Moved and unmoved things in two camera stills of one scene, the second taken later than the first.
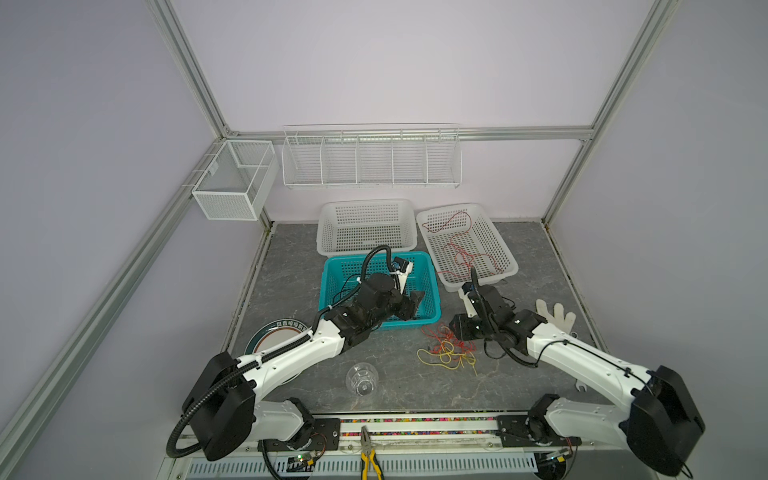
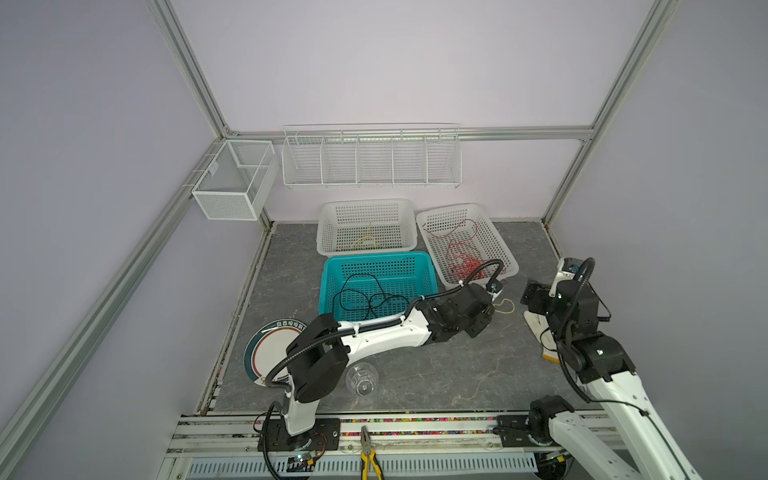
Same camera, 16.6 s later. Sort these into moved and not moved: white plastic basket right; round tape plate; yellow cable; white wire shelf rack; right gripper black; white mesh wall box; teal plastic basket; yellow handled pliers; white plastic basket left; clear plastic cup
Moved: right gripper black; yellow cable
Not moved: clear plastic cup; round tape plate; white mesh wall box; white plastic basket right; white plastic basket left; teal plastic basket; white wire shelf rack; yellow handled pliers
